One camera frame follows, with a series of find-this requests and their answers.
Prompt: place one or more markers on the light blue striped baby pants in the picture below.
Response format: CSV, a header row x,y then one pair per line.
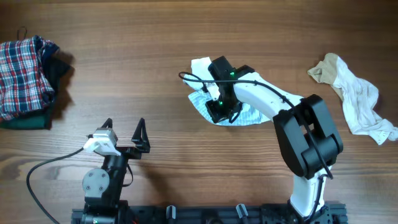
x,y
198,98

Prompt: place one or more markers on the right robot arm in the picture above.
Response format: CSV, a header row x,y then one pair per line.
x,y
308,138

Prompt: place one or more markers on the grey rail clip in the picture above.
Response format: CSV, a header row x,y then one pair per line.
x,y
171,212
242,211

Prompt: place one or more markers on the red plaid folded garment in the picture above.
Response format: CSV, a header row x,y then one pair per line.
x,y
24,87

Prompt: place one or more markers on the left grey rail clip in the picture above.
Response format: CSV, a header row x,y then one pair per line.
x,y
171,212

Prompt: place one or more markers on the navy dark folded garment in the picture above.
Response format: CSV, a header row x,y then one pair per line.
x,y
53,68

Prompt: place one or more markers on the beige and white baby shirt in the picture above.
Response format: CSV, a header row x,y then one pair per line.
x,y
358,96

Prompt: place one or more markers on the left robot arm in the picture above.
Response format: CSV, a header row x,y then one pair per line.
x,y
103,186

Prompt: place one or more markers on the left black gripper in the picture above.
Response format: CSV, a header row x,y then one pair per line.
x,y
140,144

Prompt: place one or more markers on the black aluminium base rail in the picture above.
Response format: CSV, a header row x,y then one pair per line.
x,y
265,214

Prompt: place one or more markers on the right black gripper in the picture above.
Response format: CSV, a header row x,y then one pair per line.
x,y
216,116

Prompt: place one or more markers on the dark green folded garment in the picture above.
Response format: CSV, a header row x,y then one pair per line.
x,y
31,121

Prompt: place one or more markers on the right grey rail clip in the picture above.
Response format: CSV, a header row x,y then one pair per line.
x,y
242,211

